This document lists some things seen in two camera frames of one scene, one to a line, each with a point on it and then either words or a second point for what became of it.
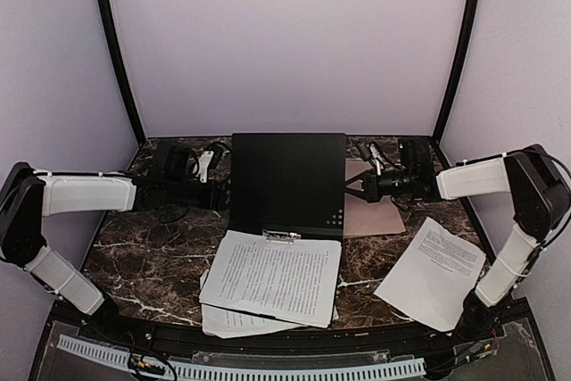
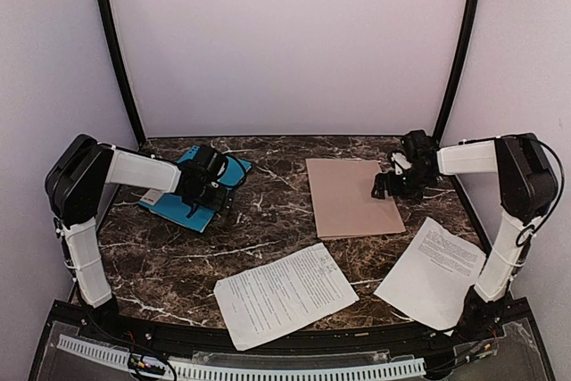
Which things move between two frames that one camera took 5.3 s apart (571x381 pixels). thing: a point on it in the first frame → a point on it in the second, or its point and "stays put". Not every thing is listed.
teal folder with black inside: [291, 182] → [170, 205]
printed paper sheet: [432, 277] stays put
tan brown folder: [361, 218] stays put
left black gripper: [221, 198] stays put
